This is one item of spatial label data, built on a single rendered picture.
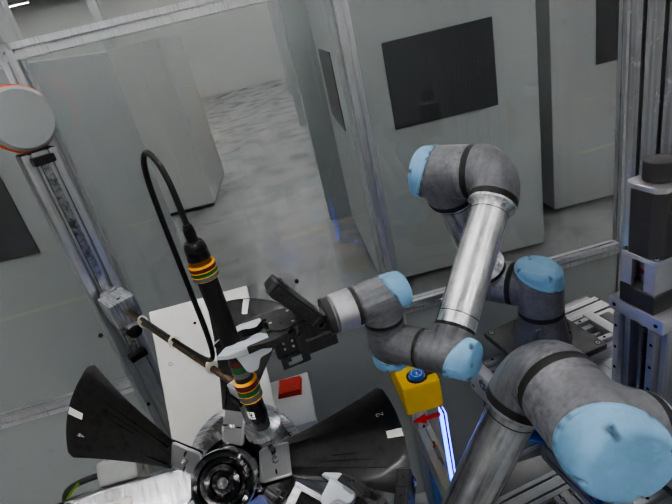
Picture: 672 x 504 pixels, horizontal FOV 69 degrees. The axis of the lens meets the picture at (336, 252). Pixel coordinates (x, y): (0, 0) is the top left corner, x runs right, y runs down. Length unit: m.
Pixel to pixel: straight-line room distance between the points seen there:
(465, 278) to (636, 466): 0.41
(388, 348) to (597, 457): 0.43
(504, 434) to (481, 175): 0.48
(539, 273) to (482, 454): 0.60
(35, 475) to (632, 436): 1.93
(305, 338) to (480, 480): 0.36
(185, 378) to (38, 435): 0.84
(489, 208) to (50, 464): 1.74
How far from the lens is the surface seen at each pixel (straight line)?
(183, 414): 1.33
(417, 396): 1.32
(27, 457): 2.14
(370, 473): 1.01
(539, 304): 1.35
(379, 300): 0.89
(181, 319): 1.34
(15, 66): 1.55
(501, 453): 0.84
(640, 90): 1.19
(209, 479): 1.03
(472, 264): 0.94
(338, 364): 1.82
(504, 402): 0.78
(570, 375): 0.70
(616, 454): 0.66
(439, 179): 1.06
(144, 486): 1.24
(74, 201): 1.45
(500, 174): 1.01
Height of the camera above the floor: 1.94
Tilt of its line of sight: 25 degrees down
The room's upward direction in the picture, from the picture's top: 14 degrees counter-clockwise
